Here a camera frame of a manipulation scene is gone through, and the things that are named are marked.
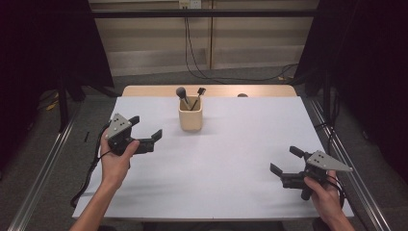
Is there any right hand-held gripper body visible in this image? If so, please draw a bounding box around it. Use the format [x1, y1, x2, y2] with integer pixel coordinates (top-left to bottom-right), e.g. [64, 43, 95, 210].
[281, 149, 354, 202]

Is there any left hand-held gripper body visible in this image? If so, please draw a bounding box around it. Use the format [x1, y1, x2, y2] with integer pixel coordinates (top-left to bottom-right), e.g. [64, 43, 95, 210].
[105, 113, 155, 157]

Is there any beige square cup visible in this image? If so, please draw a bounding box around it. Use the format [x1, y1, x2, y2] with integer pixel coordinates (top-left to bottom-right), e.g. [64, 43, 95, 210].
[178, 95, 204, 132]

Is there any black powder makeup brush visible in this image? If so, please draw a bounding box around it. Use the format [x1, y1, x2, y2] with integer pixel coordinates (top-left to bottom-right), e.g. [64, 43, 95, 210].
[175, 86, 191, 112]

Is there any thin black eyebrow brush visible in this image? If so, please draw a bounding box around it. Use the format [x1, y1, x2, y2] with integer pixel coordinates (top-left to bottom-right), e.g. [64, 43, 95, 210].
[191, 87, 207, 112]

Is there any person's right hand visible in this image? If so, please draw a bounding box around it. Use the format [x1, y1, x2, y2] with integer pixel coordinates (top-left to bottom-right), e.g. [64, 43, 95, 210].
[303, 169, 345, 223]

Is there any person's left hand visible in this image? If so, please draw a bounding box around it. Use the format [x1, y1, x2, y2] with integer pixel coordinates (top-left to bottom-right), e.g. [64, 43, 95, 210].
[99, 129, 140, 191]

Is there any yellow floor tape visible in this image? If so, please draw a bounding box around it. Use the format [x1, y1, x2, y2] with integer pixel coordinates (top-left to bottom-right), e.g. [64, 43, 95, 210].
[45, 92, 61, 112]

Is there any white table sheet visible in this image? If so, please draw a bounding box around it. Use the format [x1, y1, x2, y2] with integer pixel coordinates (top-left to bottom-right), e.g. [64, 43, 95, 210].
[71, 95, 354, 221]

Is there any black curtain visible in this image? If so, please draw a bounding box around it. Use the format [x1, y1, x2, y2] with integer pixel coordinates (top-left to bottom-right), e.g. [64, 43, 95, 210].
[293, 0, 408, 184]
[0, 0, 115, 171]

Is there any black horizontal bar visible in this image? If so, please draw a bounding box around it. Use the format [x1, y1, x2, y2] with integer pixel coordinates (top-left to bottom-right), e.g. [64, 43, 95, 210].
[90, 9, 319, 18]

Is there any right hand-held gripper cable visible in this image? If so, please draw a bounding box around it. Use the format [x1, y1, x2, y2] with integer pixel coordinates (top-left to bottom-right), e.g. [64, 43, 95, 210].
[326, 174, 346, 210]

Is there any hand-held gripper cable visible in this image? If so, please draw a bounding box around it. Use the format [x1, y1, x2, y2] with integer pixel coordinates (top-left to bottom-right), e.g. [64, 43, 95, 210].
[70, 123, 112, 209]
[326, 174, 346, 210]

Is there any left hand-held gripper cable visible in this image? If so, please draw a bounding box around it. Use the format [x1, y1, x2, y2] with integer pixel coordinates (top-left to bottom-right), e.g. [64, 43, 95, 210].
[70, 123, 112, 209]

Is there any aluminium floor rail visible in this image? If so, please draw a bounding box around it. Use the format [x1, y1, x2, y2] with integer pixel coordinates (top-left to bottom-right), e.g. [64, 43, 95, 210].
[307, 97, 393, 231]
[8, 102, 81, 231]

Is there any black floor cable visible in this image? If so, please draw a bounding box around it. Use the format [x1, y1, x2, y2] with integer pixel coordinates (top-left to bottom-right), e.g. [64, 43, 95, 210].
[184, 8, 299, 83]

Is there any white wall socket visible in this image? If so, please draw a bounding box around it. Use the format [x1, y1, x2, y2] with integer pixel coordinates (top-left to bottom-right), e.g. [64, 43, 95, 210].
[178, 0, 202, 10]

